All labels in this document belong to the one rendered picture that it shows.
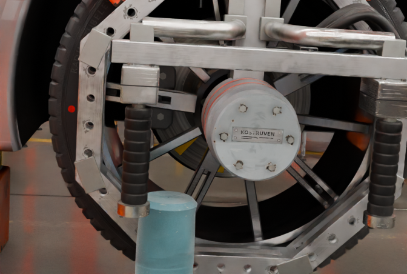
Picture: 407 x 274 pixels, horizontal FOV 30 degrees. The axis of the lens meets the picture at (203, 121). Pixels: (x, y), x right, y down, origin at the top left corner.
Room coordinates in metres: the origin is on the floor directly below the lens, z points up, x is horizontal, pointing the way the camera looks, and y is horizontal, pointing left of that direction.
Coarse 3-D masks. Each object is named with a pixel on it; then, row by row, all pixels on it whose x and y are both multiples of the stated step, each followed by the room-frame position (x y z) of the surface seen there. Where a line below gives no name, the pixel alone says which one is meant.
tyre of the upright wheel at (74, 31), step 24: (96, 0) 1.28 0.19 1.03; (384, 0) 1.31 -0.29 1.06; (72, 24) 1.28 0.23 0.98; (96, 24) 1.28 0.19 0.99; (72, 48) 1.27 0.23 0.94; (72, 72) 1.27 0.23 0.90; (72, 96) 1.27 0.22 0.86; (72, 120) 1.27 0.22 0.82; (72, 144) 1.27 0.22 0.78; (72, 168) 1.28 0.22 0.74; (72, 192) 1.28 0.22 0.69; (96, 216) 1.28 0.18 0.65; (120, 240) 1.28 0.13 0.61
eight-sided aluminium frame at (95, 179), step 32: (128, 0) 1.20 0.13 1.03; (160, 0) 1.20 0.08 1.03; (352, 0) 1.22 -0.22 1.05; (96, 32) 1.19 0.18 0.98; (96, 64) 1.19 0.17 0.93; (96, 96) 1.20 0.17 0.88; (96, 128) 1.20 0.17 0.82; (96, 160) 1.20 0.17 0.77; (96, 192) 1.20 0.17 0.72; (352, 192) 1.28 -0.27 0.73; (128, 224) 1.20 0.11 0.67; (320, 224) 1.27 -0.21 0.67; (352, 224) 1.23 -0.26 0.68; (224, 256) 1.21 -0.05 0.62; (256, 256) 1.22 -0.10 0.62; (288, 256) 1.23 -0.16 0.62; (320, 256) 1.22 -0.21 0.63
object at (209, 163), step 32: (224, 0) 1.32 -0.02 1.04; (288, 0) 1.33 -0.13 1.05; (320, 0) 1.32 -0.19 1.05; (192, 96) 1.31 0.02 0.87; (352, 96) 1.46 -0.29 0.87; (192, 128) 1.32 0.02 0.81; (352, 128) 1.33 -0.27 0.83; (320, 160) 1.53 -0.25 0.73; (352, 160) 1.36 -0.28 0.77; (192, 192) 1.31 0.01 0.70; (288, 192) 1.51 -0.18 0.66; (224, 224) 1.40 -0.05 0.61; (256, 224) 1.32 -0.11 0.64; (288, 224) 1.34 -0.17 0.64
